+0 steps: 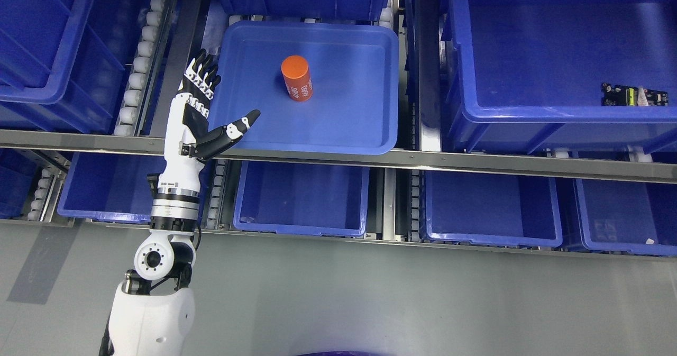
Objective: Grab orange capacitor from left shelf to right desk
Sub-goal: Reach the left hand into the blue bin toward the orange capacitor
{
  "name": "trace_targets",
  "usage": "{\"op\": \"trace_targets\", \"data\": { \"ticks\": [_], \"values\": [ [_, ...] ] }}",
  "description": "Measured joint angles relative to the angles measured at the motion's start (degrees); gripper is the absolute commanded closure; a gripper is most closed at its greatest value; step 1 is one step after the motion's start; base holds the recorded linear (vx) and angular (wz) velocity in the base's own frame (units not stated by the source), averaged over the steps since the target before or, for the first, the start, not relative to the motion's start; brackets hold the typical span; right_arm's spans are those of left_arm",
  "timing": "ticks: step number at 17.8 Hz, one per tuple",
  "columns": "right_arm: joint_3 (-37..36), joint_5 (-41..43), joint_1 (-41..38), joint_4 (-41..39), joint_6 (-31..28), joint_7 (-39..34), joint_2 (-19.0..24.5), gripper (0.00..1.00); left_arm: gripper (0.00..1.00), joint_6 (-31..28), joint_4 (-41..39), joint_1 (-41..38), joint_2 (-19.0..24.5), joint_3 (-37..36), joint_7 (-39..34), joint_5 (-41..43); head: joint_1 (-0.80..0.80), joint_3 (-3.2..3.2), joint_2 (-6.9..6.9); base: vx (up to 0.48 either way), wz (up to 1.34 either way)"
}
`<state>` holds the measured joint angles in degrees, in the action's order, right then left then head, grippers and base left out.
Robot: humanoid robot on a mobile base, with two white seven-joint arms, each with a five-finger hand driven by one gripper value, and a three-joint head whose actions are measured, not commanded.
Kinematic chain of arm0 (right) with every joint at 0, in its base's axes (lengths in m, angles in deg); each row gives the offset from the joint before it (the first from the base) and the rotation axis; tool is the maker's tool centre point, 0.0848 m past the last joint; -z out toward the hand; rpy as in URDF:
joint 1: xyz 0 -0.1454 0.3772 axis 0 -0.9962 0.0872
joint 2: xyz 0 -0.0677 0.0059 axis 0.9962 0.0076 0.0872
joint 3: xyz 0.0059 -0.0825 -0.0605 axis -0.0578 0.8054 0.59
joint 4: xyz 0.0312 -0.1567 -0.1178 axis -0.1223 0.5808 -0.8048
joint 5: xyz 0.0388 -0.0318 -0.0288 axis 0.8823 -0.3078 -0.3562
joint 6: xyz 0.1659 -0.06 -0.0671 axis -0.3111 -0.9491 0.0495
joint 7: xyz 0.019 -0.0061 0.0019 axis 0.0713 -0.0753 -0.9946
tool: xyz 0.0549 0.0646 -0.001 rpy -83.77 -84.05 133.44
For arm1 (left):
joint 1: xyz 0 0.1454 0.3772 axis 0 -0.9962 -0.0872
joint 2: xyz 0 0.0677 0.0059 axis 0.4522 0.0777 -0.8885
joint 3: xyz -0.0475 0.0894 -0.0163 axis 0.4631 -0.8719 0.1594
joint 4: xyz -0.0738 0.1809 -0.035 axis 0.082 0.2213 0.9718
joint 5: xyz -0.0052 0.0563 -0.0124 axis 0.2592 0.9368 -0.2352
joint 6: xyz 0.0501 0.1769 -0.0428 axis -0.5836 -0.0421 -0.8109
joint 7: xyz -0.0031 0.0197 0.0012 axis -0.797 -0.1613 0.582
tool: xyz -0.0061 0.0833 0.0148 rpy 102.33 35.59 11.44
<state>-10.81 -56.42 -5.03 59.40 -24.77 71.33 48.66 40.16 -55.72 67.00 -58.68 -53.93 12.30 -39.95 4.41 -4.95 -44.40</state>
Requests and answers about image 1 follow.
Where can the lower blue bin centre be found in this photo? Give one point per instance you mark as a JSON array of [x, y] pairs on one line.
[[302, 199]]

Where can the small black circuit board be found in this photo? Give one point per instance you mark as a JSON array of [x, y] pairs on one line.
[[626, 96]]

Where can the orange cylindrical capacitor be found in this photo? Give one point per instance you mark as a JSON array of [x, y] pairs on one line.
[[297, 77]]

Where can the shallow blue plastic tray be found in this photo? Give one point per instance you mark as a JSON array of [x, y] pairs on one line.
[[354, 75]]

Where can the large blue bin right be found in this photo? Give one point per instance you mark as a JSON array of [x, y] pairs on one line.
[[524, 76]]

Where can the blue bin upper left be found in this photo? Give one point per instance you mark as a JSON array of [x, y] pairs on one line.
[[64, 62]]

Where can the white roller conveyor track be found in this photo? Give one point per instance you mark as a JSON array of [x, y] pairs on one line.
[[145, 68]]

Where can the lower blue bin far right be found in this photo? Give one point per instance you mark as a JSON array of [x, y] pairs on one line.
[[638, 218]]

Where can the lower blue bin far left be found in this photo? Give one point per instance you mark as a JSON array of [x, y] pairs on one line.
[[110, 188]]

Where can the grey metal shelf rail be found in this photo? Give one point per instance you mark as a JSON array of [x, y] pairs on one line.
[[597, 169]]

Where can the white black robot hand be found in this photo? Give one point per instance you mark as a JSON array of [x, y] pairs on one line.
[[188, 142]]

